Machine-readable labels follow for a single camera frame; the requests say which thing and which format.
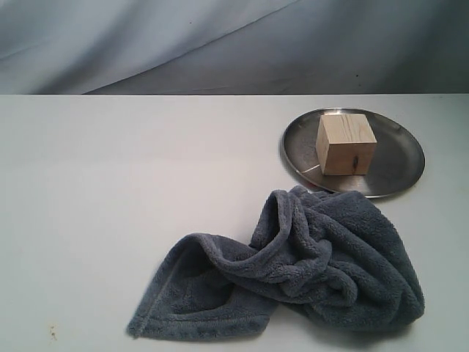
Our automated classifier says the round steel plate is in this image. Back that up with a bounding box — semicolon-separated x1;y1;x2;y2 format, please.
280;108;425;198

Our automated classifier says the white backdrop cloth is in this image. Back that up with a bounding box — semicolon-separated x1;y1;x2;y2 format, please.
1;1;468;95

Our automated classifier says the light wooden cube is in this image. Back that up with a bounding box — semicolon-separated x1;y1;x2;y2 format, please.
316;114;377;176

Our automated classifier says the blue fleece towel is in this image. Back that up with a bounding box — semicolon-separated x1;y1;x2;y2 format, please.
127;186;425;341

